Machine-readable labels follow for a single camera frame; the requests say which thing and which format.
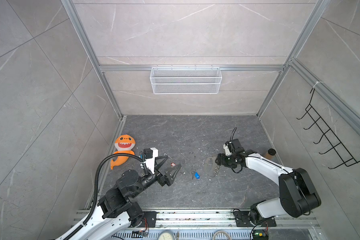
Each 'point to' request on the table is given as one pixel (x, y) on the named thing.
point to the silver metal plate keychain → (208, 165)
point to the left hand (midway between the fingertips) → (174, 158)
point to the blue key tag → (197, 175)
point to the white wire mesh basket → (185, 80)
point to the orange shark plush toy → (124, 144)
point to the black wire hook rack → (348, 159)
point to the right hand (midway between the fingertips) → (219, 160)
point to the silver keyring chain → (216, 171)
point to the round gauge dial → (166, 235)
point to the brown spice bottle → (271, 154)
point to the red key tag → (173, 164)
